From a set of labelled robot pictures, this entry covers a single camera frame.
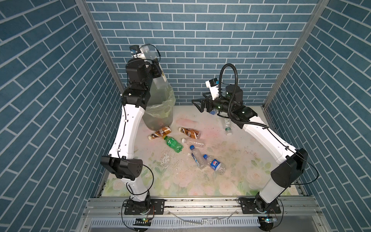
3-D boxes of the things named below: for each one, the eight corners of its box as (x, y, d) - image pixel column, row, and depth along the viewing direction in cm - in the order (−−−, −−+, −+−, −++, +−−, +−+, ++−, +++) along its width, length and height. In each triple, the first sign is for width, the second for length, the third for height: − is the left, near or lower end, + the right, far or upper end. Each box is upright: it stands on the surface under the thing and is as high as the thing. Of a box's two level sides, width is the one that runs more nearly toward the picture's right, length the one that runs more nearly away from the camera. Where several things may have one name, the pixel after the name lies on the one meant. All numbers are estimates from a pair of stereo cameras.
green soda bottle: (163, 142, 100) (162, 138, 96) (168, 137, 102) (168, 133, 99) (178, 154, 94) (178, 150, 91) (183, 148, 97) (183, 144, 93)
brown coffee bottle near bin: (150, 141, 100) (148, 137, 96) (148, 136, 102) (146, 132, 98) (172, 133, 104) (171, 129, 100) (170, 129, 107) (169, 125, 103)
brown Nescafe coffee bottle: (177, 133, 105) (177, 129, 100) (180, 128, 107) (180, 124, 103) (196, 141, 101) (197, 137, 96) (199, 136, 103) (199, 131, 99)
